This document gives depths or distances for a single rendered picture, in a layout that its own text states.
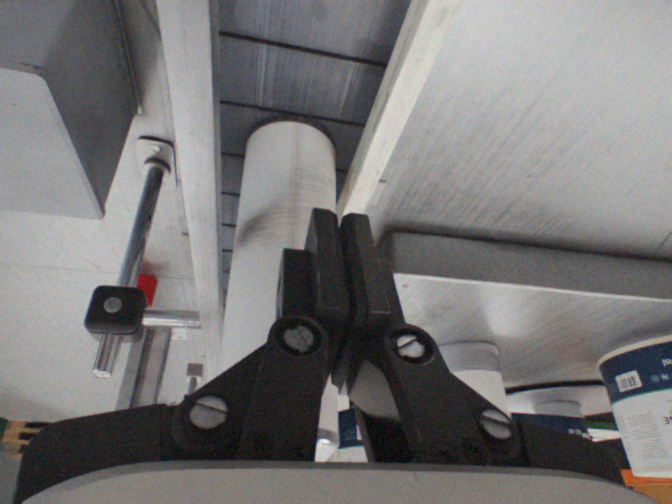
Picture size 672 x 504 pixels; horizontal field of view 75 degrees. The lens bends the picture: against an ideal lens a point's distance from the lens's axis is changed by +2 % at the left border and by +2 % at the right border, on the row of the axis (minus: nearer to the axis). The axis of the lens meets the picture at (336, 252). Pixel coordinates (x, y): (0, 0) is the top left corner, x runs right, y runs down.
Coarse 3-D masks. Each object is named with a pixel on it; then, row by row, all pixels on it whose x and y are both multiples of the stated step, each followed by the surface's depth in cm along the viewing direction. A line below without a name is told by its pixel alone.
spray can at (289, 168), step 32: (256, 128) 23; (288, 128) 23; (320, 128) 23; (256, 160) 22; (288, 160) 21; (320, 160) 22; (256, 192) 21; (288, 192) 20; (320, 192) 21; (256, 224) 20; (288, 224) 20; (256, 256) 19; (256, 288) 18; (224, 320) 19; (256, 320) 17; (224, 352) 18; (320, 416) 16; (320, 448) 16
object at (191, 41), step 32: (160, 0) 10; (192, 0) 10; (192, 32) 10; (192, 64) 11; (192, 96) 12; (192, 128) 13; (192, 160) 14; (192, 192) 16; (192, 224) 17; (192, 256) 20
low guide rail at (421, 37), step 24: (432, 0) 15; (456, 0) 15; (408, 24) 16; (432, 24) 15; (408, 48) 16; (432, 48) 16; (408, 72) 17; (384, 96) 19; (408, 96) 18; (384, 120) 19; (360, 144) 22; (384, 144) 20; (360, 168) 22; (360, 192) 23
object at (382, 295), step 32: (352, 224) 12; (352, 256) 11; (352, 288) 10; (384, 288) 10; (352, 320) 10; (384, 320) 9; (352, 352) 10; (352, 384) 10; (384, 384) 9; (384, 416) 10; (480, 416) 8; (512, 448) 8
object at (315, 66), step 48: (240, 0) 18; (288, 0) 18; (336, 0) 18; (384, 0) 18; (240, 48) 20; (288, 48) 20; (336, 48) 20; (384, 48) 20; (240, 96) 22; (288, 96) 22; (336, 96) 22; (240, 144) 25; (336, 144) 25; (240, 192) 29; (336, 192) 29
